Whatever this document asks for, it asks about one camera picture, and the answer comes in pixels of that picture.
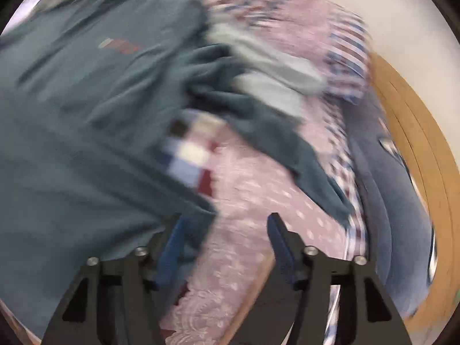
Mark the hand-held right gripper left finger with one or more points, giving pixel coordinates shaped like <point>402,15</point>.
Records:
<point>172,255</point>

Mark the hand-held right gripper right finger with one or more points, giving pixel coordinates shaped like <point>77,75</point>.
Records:
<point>282,255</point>

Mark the teal sweatshirt with logo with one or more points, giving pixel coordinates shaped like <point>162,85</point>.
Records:
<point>90,115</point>

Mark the checked bed sheet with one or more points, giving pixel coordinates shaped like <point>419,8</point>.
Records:
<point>258,205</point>

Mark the dark blue cartoon pillow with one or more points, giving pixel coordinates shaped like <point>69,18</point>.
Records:
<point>391,205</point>

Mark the light blue pants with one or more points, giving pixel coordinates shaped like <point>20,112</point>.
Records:
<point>273,75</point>

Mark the wooden headboard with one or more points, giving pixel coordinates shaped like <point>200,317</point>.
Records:
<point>424,133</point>

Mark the checked and dotted duvet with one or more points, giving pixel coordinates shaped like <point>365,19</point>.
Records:
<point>316,32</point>

